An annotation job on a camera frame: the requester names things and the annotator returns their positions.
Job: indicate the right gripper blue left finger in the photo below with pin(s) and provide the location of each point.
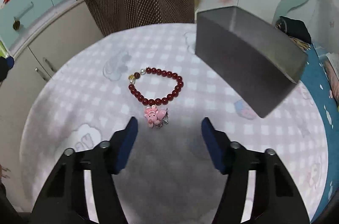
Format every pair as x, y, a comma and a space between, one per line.
104, 161

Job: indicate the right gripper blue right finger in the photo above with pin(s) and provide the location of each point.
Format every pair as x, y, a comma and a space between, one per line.
235, 161

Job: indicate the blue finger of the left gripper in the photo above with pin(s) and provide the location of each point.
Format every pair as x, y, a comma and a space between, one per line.
6, 64

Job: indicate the person's left hand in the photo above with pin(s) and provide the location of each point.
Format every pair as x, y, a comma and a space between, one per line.
2, 173

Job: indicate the beige lower cabinet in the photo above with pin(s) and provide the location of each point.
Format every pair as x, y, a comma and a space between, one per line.
60, 34

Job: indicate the small pink charm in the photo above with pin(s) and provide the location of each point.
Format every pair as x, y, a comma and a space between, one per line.
156, 118

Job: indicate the pink checked tablecloth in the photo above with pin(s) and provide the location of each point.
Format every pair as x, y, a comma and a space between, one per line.
169, 177

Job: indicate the grey metal box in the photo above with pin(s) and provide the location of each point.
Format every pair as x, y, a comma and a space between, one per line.
262, 64

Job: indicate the teal candy print bedsheet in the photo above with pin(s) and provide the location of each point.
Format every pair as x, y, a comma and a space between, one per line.
315, 79

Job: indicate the folded tan clothes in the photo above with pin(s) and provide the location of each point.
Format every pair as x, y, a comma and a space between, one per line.
301, 44

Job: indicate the white pillow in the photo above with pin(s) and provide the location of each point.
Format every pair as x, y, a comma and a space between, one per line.
333, 58

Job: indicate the folded black clothes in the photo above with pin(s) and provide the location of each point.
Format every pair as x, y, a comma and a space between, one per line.
293, 28

